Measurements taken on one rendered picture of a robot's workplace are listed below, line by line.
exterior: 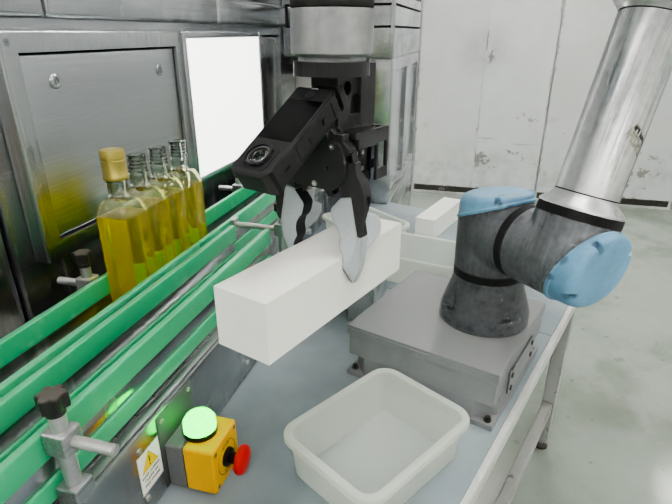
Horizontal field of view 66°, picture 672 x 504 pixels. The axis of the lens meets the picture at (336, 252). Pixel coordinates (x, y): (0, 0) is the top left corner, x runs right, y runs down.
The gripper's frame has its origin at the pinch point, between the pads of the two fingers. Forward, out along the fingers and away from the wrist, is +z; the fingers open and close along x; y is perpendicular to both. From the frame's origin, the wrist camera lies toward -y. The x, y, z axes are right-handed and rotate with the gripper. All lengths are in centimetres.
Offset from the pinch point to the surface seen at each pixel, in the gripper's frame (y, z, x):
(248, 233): 38, 18, 47
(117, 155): 3.3, -6.2, 38.0
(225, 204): 40, 14, 56
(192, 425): -6.5, 24.3, 16.0
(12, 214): -6, 3, 52
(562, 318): 68, 34, -15
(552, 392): 113, 85, -10
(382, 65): 115, -13, 58
